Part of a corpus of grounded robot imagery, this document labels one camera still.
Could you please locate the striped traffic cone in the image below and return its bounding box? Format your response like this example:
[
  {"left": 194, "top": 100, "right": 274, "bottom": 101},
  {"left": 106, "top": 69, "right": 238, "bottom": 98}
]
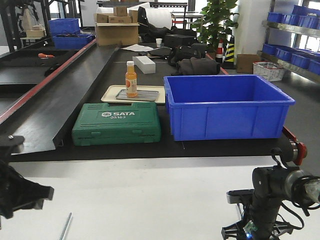
[{"left": 222, "top": 35, "right": 235, "bottom": 70}]

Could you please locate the beige plastic tray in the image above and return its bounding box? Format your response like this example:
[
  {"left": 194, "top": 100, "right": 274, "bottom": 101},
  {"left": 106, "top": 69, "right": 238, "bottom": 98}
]
[{"left": 101, "top": 85, "right": 166, "bottom": 105}]

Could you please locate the large cardboard box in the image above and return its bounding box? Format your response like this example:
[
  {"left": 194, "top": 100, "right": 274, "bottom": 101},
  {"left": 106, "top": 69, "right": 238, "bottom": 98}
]
[{"left": 93, "top": 13, "right": 139, "bottom": 46}]

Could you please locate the red conveyor end bracket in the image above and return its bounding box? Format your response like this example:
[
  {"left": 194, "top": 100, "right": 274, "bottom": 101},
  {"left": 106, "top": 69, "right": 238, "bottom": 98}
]
[{"left": 282, "top": 126, "right": 308, "bottom": 166}]

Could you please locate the large blue plastic bin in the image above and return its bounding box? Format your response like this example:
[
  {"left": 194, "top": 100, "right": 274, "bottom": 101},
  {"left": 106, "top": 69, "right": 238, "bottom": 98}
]
[{"left": 163, "top": 74, "right": 296, "bottom": 141}]

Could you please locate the screwdriver green black handle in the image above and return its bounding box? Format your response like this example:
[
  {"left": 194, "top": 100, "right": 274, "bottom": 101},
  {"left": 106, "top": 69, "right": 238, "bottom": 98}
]
[{"left": 59, "top": 212, "right": 73, "bottom": 240}]

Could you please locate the black bag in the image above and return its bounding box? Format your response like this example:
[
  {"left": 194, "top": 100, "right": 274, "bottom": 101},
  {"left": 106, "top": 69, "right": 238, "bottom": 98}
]
[{"left": 167, "top": 46, "right": 221, "bottom": 76}]

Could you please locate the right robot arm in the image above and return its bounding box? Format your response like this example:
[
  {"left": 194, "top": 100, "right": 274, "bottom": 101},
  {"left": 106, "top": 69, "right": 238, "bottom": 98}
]
[{"left": 221, "top": 148, "right": 320, "bottom": 240}]

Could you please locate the white rectangular box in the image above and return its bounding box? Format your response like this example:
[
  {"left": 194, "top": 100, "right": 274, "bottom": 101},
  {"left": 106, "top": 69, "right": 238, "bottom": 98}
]
[{"left": 132, "top": 56, "right": 156, "bottom": 74}]

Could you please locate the potted green plant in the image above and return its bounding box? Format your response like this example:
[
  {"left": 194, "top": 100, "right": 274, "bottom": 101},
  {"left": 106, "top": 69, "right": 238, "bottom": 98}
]
[{"left": 197, "top": 0, "right": 239, "bottom": 52}]

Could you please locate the brown cardboard box floor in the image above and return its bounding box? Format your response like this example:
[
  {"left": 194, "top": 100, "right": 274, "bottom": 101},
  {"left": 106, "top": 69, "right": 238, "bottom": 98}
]
[{"left": 236, "top": 54, "right": 261, "bottom": 74}]

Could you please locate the white paper cup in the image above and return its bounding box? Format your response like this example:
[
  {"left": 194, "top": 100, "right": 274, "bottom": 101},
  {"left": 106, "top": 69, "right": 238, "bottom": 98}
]
[{"left": 155, "top": 38, "right": 162, "bottom": 47}]

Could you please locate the orange handled tool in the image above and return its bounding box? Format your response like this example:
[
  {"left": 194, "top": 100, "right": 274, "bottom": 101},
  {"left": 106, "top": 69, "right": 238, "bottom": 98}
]
[{"left": 37, "top": 53, "right": 55, "bottom": 59}]

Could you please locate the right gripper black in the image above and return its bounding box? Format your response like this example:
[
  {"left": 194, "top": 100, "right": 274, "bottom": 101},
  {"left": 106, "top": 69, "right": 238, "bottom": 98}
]
[{"left": 221, "top": 189, "right": 304, "bottom": 240}]

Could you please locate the orange juice bottle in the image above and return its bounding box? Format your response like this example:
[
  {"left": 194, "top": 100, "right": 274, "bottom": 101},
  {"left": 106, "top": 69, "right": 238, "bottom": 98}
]
[{"left": 125, "top": 61, "right": 138, "bottom": 98}]

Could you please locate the small metal tray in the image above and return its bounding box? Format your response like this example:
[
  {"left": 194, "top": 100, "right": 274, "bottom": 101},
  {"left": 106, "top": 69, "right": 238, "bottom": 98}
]
[{"left": 116, "top": 89, "right": 159, "bottom": 102}]

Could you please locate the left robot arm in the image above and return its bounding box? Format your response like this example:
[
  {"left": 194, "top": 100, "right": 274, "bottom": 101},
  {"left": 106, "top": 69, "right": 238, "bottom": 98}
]
[{"left": 0, "top": 135, "right": 54, "bottom": 219}]

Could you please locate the blue bin far left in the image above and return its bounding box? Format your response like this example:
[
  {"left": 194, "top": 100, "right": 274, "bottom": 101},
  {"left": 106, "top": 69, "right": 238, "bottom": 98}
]
[{"left": 48, "top": 18, "right": 94, "bottom": 50}]

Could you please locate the green SATA tool case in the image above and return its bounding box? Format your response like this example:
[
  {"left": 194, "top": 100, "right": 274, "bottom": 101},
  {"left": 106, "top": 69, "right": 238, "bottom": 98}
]
[{"left": 71, "top": 102, "right": 162, "bottom": 146}]

